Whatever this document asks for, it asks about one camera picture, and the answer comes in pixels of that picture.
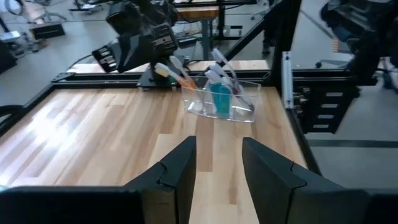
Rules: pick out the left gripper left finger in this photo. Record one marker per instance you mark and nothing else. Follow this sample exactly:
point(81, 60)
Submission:
point(168, 193)

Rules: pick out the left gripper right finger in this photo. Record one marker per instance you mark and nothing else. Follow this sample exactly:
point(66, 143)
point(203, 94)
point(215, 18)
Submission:
point(273, 193)

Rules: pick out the small blue liquid bottle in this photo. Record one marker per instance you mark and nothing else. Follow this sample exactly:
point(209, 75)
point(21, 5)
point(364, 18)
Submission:
point(226, 99)
point(215, 96)

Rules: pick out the purple and white toothbrush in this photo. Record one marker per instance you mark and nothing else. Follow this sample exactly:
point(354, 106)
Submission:
point(222, 59)
point(217, 69)
point(211, 75)

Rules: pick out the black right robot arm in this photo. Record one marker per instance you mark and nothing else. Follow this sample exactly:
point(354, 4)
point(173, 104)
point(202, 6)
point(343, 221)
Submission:
point(140, 46)

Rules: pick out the clear plastic container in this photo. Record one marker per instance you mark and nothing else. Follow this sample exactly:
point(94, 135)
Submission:
point(248, 93)

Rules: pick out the black slotted equipment rack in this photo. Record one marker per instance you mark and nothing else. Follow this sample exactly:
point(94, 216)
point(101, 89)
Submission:
point(329, 105)

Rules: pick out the wooden top metal desk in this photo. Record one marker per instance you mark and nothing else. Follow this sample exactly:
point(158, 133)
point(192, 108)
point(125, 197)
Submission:
point(199, 13)

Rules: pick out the dark bulky machine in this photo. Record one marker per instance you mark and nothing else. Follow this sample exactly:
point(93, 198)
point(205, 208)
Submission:
point(357, 28)

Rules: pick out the black flat floor box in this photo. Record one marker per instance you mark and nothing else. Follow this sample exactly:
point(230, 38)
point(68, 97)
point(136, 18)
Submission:
point(48, 30)

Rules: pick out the grey office chair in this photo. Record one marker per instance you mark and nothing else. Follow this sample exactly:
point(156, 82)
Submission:
point(34, 11)

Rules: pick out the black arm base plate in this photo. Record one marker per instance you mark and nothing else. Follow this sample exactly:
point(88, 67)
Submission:
point(149, 82)

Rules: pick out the silver metal bracket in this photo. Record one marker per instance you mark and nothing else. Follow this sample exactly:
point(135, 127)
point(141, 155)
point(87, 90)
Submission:
point(287, 81)

